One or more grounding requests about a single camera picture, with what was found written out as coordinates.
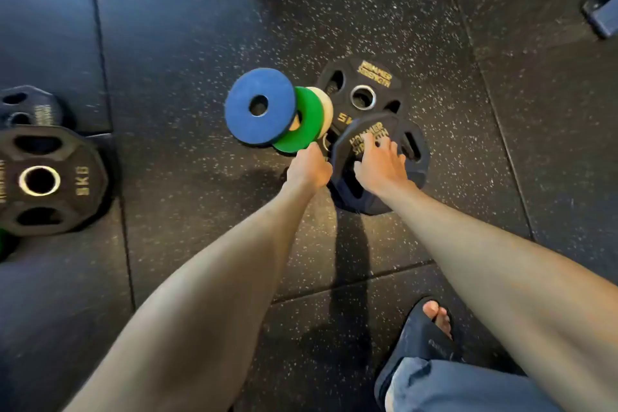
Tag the person's left hand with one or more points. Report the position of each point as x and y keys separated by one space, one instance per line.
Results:
x=309 y=170

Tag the person's right hand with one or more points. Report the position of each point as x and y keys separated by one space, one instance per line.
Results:
x=382 y=172

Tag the person's right thumb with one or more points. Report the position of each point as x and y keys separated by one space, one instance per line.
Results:
x=359 y=170

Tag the person's left thumb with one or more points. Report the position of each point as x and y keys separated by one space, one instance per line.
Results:
x=313 y=150

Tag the green round weight plate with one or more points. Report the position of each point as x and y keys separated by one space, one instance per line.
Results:
x=309 y=124

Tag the white round weight plate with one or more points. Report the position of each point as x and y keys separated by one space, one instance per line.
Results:
x=326 y=110

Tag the blue round weight plate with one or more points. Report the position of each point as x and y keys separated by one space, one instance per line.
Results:
x=276 y=122

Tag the person's left forearm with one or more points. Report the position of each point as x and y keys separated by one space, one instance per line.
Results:
x=212 y=310

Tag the person's right forearm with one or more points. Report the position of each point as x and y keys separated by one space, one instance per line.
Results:
x=507 y=276

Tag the person's foot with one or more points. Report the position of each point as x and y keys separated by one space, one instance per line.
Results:
x=440 y=320

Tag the black slide sandal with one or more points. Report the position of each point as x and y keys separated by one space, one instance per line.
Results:
x=420 y=339

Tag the large black grip weight plate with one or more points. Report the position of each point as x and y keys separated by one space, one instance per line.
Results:
x=72 y=184

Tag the grey-blue trouser leg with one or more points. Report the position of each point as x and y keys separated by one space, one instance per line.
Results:
x=463 y=390

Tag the black equipment foot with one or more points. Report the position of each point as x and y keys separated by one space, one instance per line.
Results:
x=602 y=15

